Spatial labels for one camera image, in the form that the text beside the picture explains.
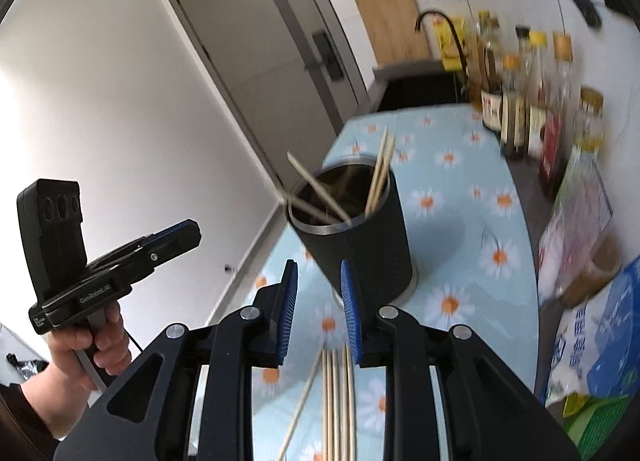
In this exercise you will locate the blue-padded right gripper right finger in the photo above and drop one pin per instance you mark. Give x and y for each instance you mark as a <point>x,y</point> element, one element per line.
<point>370,338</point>

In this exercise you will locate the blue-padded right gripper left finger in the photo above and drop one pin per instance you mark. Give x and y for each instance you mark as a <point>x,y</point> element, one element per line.
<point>276,304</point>

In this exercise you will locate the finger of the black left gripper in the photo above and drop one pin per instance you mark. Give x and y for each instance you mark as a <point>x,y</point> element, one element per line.
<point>172,241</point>

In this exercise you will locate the wooden chopstick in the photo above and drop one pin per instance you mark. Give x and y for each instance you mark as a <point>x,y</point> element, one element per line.
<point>351,411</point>
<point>307,208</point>
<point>318,188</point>
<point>335,408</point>
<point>325,396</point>
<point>300,405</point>
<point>343,404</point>

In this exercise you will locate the person's left forearm dark sleeve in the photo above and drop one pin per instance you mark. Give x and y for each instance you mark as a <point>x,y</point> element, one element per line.
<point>36,414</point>

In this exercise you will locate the person's left hand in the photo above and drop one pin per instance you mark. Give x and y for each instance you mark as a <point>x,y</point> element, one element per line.
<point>110,344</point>

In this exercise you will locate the black cylindrical utensil holder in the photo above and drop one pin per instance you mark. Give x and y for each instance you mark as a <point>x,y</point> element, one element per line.
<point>376,245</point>

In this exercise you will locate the chopstick in holder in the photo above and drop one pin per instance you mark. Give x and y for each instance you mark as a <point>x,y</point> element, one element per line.
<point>387,157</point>
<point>376,171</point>

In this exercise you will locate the grey door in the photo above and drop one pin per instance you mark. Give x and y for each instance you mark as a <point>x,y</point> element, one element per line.
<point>255,52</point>

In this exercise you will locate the yellow snack packet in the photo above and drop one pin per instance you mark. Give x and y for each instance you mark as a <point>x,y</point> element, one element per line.
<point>573,404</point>

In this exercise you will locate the white blue salt bag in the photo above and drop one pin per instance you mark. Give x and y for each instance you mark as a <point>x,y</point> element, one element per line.
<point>596,349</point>

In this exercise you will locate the clear plastic sugar bag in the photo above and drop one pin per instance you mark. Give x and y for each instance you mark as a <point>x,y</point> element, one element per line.
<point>577,252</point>

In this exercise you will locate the dark soy sauce bottle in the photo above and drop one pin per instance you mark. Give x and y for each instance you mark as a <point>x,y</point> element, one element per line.
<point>492,101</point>

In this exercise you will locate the green packaged bag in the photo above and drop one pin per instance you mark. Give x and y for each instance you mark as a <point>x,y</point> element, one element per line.
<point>593,426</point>

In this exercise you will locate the gold cap dark bottle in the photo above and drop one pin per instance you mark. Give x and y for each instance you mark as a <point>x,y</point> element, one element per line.
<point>513,114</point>

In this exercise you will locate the black faucet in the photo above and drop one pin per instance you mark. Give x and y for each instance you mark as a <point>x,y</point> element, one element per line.
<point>418,26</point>

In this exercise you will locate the gold cap clear bottle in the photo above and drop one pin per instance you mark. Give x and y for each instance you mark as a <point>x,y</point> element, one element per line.
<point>552,162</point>

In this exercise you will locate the yellow oil bottle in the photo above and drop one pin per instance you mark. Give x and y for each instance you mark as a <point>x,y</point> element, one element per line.
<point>445,41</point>

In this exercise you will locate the small oil bottle gold cap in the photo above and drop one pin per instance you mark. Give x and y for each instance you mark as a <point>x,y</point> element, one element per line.
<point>589,125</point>

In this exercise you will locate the yellow cap vinegar bottle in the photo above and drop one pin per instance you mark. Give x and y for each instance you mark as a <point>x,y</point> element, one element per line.
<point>537,94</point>

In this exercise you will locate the wooden cutting board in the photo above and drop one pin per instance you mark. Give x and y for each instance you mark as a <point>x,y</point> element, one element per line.
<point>390,28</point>

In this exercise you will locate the black cap bottle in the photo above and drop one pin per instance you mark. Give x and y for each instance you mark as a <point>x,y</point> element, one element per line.
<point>522,35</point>

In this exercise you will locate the black door lock handle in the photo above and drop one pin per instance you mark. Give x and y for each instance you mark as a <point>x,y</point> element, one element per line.
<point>329,60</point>

